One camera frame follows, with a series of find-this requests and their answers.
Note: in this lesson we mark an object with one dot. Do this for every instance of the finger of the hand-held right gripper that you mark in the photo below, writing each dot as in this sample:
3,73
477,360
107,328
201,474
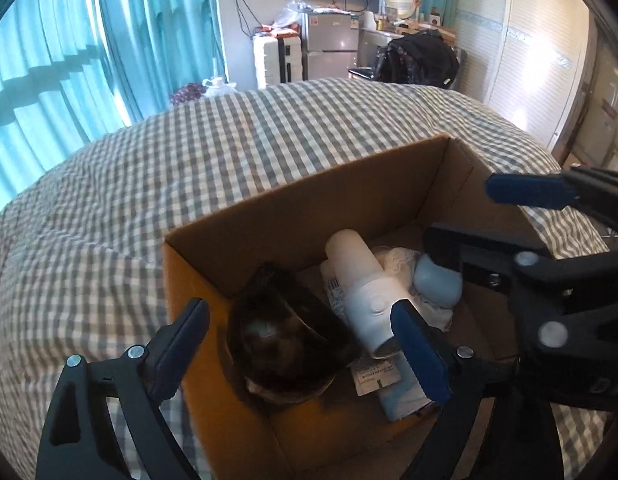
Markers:
469,255
529,190

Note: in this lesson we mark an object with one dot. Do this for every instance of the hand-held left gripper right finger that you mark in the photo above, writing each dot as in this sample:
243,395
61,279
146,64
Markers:
419,355

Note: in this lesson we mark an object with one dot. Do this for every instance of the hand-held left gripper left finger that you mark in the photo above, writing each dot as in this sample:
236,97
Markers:
184,350

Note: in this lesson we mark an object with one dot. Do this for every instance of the light blue round case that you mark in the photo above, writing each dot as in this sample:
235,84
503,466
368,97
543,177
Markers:
439,285

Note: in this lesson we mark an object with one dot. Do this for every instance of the white labelled packet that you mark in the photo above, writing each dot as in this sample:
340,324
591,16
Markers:
394,402

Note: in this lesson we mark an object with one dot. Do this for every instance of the white cloth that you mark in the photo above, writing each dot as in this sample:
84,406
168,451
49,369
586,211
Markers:
396,260

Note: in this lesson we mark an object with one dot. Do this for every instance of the white cylindrical bottle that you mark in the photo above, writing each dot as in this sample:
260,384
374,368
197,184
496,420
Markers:
359,285

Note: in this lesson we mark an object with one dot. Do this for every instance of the dark round bowl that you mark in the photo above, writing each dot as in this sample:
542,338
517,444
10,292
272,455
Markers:
289,330

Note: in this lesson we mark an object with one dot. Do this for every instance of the white tube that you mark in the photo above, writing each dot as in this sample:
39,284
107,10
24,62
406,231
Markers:
333,290

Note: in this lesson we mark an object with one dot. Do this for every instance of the brown cardboard box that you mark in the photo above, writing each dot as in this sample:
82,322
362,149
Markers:
314,220

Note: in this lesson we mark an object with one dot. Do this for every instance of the white slatted wardrobe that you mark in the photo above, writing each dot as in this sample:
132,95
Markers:
519,45

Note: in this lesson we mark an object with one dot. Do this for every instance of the black jacket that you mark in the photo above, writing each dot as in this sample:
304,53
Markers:
419,62

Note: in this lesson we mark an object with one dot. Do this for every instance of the grey checked blanket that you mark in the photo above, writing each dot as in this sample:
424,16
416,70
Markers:
189,150

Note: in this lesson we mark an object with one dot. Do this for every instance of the silver fridge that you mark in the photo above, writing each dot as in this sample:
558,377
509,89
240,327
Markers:
329,45

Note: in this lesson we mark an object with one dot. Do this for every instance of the dark floral bag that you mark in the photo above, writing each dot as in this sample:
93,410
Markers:
186,95

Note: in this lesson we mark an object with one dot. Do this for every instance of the white plastic bag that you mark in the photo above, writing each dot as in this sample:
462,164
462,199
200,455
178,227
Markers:
218,87

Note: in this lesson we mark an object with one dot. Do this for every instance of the white suitcase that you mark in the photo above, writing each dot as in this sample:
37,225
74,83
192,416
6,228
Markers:
269,62

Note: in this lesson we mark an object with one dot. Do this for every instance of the wide teal curtain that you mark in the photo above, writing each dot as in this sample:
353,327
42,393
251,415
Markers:
39,100

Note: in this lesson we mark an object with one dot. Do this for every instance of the orange snack packet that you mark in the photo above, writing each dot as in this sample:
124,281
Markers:
281,31

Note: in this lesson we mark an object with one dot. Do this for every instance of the clear plastic bag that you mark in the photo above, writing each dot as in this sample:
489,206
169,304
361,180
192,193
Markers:
295,10

